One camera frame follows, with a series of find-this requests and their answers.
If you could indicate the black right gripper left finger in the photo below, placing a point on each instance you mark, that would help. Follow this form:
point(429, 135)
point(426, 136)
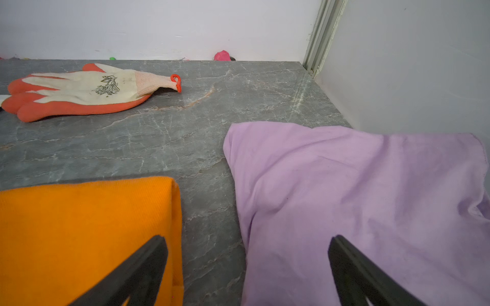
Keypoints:
point(134, 282)

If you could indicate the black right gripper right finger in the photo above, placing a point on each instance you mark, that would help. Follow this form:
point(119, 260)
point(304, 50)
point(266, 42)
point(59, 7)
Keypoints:
point(360, 282)

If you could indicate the orange pants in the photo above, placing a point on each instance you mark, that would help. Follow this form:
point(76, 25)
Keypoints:
point(58, 241)

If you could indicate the purple folded garment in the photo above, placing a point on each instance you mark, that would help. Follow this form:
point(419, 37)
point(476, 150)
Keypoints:
point(414, 204)

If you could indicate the red and white work glove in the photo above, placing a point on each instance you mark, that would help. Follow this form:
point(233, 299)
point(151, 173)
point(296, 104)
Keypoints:
point(94, 90)

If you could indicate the small pink object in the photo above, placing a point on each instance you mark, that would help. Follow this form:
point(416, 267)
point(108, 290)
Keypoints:
point(222, 56)

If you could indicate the aluminium corner frame post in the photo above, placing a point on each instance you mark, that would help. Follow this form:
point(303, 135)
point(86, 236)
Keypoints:
point(322, 35)

